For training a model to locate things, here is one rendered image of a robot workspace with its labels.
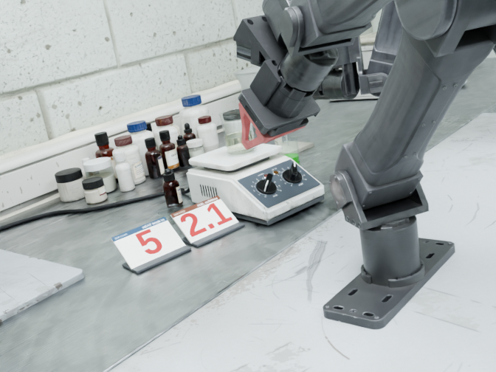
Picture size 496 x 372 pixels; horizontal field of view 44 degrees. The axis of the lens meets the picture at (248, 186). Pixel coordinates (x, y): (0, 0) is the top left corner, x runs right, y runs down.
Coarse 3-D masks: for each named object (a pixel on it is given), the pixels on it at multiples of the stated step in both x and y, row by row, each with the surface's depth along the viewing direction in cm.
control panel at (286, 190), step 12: (276, 168) 99; (288, 168) 100; (300, 168) 101; (240, 180) 96; (252, 180) 96; (276, 180) 97; (312, 180) 99; (252, 192) 94; (276, 192) 95; (288, 192) 95; (300, 192) 96; (264, 204) 92
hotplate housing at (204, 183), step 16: (272, 160) 102; (192, 176) 104; (208, 176) 100; (224, 176) 97; (240, 176) 96; (192, 192) 105; (208, 192) 101; (224, 192) 98; (240, 192) 95; (304, 192) 96; (320, 192) 98; (240, 208) 96; (256, 208) 93; (272, 208) 93; (288, 208) 94
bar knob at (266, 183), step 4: (268, 176) 95; (272, 176) 95; (264, 180) 96; (268, 180) 94; (260, 184) 95; (264, 184) 93; (268, 184) 93; (272, 184) 96; (260, 188) 94; (264, 188) 93; (268, 188) 94; (272, 188) 95; (276, 188) 95; (264, 192) 94; (268, 192) 94; (272, 192) 94
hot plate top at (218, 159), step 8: (264, 144) 106; (208, 152) 107; (216, 152) 106; (224, 152) 105; (256, 152) 101; (264, 152) 100; (272, 152) 101; (192, 160) 103; (200, 160) 102; (208, 160) 101; (216, 160) 101; (224, 160) 100; (232, 160) 99; (240, 160) 98; (248, 160) 98; (256, 160) 99; (216, 168) 98; (224, 168) 97; (232, 168) 96
